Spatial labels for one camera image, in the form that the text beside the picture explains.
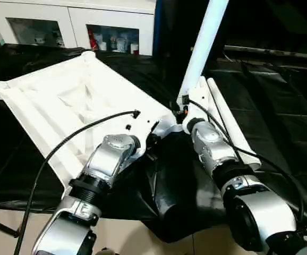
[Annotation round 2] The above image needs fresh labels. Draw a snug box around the white plastic table leg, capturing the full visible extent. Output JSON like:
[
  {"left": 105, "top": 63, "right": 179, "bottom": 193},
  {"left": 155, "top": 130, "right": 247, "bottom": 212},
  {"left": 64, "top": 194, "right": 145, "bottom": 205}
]
[
  {"left": 207, "top": 77, "right": 261, "bottom": 171},
  {"left": 195, "top": 76, "right": 219, "bottom": 122},
  {"left": 177, "top": 0, "right": 229, "bottom": 107}
]

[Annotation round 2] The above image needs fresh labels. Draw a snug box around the white table top frame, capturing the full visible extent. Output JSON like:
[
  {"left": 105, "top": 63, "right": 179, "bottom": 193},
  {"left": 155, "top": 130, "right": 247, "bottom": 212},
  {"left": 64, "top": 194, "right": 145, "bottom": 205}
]
[{"left": 0, "top": 50, "right": 184, "bottom": 186}]

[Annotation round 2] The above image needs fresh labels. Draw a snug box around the black work mat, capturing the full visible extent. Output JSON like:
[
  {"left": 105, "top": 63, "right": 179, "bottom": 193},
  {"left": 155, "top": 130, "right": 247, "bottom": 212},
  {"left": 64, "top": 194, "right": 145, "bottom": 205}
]
[{"left": 0, "top": 42, "right": 307, "bottom": 244}]

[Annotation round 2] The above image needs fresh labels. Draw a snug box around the white glass-door cabinet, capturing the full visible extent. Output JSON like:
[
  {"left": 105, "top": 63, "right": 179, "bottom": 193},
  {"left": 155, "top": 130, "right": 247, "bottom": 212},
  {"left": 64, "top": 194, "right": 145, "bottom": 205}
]
[{"left": 0, "top": 0, "right": 157, "bottom": 56}]

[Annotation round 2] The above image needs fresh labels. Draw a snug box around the black metal rail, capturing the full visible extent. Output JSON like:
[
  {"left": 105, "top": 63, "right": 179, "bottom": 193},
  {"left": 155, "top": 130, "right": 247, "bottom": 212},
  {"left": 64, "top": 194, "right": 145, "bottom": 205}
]
[{"left": 224, "top": 45, "right": 307, "bottom": 60}]

